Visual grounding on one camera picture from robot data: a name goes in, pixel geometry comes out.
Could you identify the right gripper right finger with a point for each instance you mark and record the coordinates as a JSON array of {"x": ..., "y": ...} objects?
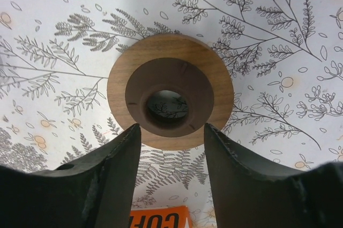
[{"x": 249, "y": 190}]

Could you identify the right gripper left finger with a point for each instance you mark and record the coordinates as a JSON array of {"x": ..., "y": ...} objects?
[{"x": 95, "y": 190}]

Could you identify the orange coffee filter box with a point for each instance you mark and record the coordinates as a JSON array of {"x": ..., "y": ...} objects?
[{"x": 174, "y": 217}]

